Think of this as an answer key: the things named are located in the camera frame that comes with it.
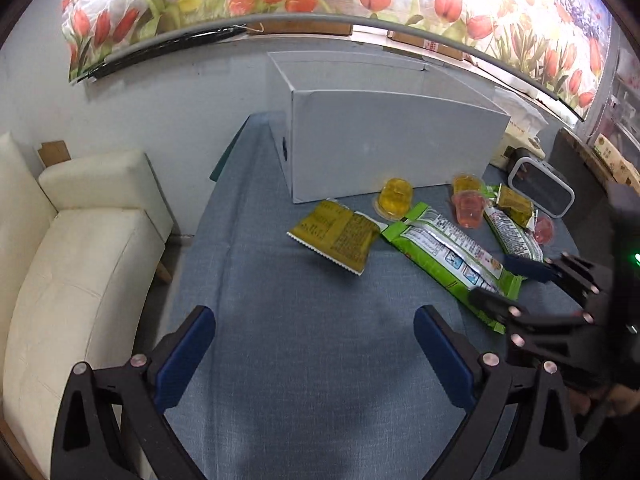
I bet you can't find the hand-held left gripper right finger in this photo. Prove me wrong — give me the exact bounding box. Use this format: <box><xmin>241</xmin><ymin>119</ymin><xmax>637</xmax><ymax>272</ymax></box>
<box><xmin>414</xmin><ymin>305</ymin><xmax>586</xmax><ymax>480</ymax></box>

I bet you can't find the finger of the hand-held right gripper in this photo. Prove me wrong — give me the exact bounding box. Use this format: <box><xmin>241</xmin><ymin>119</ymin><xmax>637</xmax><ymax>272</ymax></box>
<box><xmin>470</xmin><ymin>287</ymin><xmax>603</xmax><ymax>363</ymax></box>
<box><xmin>502</xmin><ymin>251</ymin><xmax>615</xmax><ymax>322</ymax></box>

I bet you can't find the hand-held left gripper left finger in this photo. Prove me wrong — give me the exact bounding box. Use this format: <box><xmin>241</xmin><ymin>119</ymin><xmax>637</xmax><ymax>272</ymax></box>
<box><xmin>50</xmin><ymin>305</ymin><xmax>217</xmax><ymax>480</ymax></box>

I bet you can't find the narrow green snack packet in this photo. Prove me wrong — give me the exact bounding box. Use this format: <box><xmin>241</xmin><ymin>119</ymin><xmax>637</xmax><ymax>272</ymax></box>
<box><xmin>482</xmin><ymin>185</ymin><xmax>545</xmax><ymax>264</ymax></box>

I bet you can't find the pink jelly cup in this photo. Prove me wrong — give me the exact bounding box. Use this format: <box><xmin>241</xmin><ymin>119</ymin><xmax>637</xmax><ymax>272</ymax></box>
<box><xmin>451</xmin><ymin>192</ymin><xmax>491</xmax><ymax>230</ymax></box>
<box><xmin>531</xmin><ymin>215</ymin><xmax>556</xmax><ymax>246</ymax></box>

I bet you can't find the small olive snack packet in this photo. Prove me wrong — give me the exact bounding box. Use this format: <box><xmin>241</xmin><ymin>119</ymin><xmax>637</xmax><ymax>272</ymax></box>
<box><xmin>496</xmin><ymin>186</ymin><xmax>537</xmax><ymax>229</ymax></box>

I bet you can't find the large green snack packet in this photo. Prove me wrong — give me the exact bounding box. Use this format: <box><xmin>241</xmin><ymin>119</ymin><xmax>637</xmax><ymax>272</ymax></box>
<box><xmin>381</xmin><ymin>202</ymin><xmax>524</xmax><ymax>335</ymax></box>

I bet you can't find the orange jelly cup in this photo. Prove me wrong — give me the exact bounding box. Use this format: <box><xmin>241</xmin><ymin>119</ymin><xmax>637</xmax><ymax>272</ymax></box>
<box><xmin>451</xmin><ymin>173</ymin><xmax>485</xmax><ymax>197</ymax></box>

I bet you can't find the yellow jelly cup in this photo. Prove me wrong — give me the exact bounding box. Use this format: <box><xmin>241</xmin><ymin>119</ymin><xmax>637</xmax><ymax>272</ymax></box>
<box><xmin>373</xmin><ymin>177</ymin><xmax>416</xmax><ymax>220</ymax></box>

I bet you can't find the yellow snack packet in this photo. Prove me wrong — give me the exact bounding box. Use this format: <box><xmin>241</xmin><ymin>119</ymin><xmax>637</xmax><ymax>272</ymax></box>
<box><xmin>287</xmin><ymin>199</ymin><xmax>379</xmax><ymax>276</ymax></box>

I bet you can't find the white cardboard box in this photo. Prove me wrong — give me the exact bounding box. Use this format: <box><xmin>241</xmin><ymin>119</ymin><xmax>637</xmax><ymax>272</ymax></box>
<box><xmin>265</xmin><ymin>51</ymin><xmax>511</xmax><ymax>205</ymax></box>

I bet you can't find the person's right hand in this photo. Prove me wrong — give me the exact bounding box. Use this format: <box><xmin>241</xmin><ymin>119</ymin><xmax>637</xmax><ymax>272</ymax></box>
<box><xmin>567</xmin><ymin>385</ymin><xmax>638</xmax><ymax>417</ymax></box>

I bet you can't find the black and white digital clock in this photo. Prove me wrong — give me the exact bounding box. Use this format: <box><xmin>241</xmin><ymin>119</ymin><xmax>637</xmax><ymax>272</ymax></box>
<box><xmin>505</xmin><ymin>147</ymin><xmax>575</xmax><ymax>219</ymax></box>

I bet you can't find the stone counter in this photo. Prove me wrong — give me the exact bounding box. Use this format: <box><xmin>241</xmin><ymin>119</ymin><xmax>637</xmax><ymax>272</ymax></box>
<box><xmin>547</xmin><ymin>127</ymin><xmax>640</xmax><ymax>243</ymax></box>

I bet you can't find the blue tablecloth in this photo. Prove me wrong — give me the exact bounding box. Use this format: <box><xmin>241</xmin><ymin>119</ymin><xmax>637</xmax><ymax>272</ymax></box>
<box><xmin>164</xmin><ymin>111</ymin><xmax>593</xmax><ymax>480</ymax></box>

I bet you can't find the cream leather sofa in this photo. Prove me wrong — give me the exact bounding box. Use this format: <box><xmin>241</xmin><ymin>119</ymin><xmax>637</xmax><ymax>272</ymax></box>
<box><xmin>0</xmin><ymin>131</ymin><xmax>174</xmax><ymax>477</ymax></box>

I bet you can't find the beige tissue box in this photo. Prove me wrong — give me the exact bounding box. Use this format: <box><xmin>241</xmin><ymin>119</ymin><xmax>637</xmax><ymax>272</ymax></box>
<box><xmin>592</xmin><ymin>133</ymin><xmax>640</xmax><ymax>185</ymax></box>

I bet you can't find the soft tissue pack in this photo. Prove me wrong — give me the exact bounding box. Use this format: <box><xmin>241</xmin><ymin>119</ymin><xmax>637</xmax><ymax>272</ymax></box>
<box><xmin>492</xmin><ymin>86</ymin><xmax>549</xmax><ymax>169</ymax></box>

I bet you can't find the cardboard piece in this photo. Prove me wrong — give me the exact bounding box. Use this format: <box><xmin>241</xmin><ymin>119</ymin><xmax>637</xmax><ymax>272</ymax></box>
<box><xmin>35</xmin><ymin>140</ymin><xmax>71</xmax><ymax>167</ymax></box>

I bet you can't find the flat cardboard box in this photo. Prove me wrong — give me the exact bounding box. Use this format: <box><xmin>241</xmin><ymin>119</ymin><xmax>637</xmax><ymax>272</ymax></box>
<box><xmin>247</xmin><ymin>19</ymin><xmax>354</xmax><ymax>37</ymax></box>
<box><xmin>387</xmin><ymin>30</ymin><xmax>477</xmax><ymax>65</ymax></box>

